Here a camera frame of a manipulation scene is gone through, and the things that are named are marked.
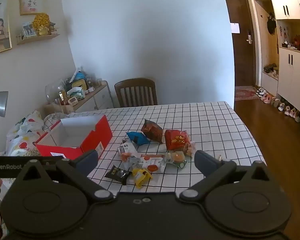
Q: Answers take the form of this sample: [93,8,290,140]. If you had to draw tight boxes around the white sideboard cabinet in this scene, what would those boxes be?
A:
[46,81,114,113]

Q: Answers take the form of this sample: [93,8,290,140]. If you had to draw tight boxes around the small framed picture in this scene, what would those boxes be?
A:
[19,0,43,16]

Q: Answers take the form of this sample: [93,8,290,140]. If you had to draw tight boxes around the brown door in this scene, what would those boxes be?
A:
[222,0,262,101]

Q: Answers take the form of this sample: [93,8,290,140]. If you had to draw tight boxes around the red snack bag gold coins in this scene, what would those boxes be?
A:
[164,129,191,153]

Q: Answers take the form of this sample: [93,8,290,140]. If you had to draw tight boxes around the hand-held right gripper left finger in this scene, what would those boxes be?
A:
[14,149,114,202]

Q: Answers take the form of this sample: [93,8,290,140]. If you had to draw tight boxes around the red cardboard box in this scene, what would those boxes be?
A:
[34,115,113,162]

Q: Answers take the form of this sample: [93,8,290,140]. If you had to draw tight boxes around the yellow snack packet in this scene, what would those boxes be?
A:
[132,168,153,189]

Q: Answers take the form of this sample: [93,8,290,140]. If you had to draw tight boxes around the brown foil snack bag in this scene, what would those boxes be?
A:
[141,119,164,144]

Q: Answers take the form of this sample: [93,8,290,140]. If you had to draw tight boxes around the yellow container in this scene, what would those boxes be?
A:
[72,78,88,91]

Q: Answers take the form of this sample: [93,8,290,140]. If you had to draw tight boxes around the black snack packet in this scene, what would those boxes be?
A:
[104,165,130,185]

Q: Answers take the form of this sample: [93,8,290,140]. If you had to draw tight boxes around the dark shoes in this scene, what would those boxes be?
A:
[263,64,279,77]

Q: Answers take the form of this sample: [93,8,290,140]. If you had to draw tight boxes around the orange liquid jar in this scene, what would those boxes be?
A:
[57,86,67,105]

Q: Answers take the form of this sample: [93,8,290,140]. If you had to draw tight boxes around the wooden box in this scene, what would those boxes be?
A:
[45,103,74,115]

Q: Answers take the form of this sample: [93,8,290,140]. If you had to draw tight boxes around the white packet orange print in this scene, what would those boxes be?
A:
[117,144,138,163]

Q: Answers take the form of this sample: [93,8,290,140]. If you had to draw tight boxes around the patterned doormat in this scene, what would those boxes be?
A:
[234,86,262,101]

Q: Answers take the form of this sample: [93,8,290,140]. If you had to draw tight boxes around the row of shoes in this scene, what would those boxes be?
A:
[255,87,300,131]

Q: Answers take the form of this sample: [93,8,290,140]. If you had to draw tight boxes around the white shoe cabinet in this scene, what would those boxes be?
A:
[261,47,300,111]

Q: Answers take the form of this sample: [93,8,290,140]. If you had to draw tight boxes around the black hanging bag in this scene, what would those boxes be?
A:
[267,12,278,35]

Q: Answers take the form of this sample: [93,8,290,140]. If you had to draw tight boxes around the white brick print packet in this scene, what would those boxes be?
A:
[139,154,165,173]

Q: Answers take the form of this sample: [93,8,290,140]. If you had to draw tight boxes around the yellow flower ornament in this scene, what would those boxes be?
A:
[32,14,51,36]

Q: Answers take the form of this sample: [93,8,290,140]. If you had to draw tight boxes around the wooden chair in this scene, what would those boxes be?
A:
[114,78,158,108]

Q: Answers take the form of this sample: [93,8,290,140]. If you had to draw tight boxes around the white tissue box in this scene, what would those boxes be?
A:
[67,87,86,101]

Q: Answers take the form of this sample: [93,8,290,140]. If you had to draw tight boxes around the wooden wall shelf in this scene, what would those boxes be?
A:
[16,34,60,46]

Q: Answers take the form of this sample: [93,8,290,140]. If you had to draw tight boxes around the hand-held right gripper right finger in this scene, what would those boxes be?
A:
[180,150,278,202]

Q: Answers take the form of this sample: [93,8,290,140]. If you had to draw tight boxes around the colourful printed cloth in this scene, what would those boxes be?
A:
[6,110,45,156]

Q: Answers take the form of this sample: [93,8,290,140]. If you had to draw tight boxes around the blue snack packet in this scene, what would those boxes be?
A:
[126,131,150,146]

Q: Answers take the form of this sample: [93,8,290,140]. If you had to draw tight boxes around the orange pastry clear wrapper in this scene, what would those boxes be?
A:
[165,151,187,168]

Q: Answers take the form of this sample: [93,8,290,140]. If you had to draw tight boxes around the photo card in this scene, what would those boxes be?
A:
[22,22,37,38]

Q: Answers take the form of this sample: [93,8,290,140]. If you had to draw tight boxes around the large glass jar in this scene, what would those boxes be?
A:
[45,79,68,105]

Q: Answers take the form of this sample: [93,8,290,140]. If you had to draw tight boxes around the checked white tablecloth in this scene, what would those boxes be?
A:
[44,101,267,194]

